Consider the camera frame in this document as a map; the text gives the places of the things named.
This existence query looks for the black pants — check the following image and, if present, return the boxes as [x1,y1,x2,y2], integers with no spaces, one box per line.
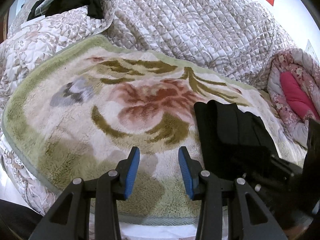
[194,100,278,180]

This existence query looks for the pink floral rolled quilt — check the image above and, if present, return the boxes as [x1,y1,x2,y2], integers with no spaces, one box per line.
[267,48,319,147]

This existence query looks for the floral plush blanket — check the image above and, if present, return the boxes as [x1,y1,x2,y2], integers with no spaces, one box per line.
[2,35,306,226]

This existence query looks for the beige quilted bedspread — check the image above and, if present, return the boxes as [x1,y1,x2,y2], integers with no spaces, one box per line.
[0,0,296,215]

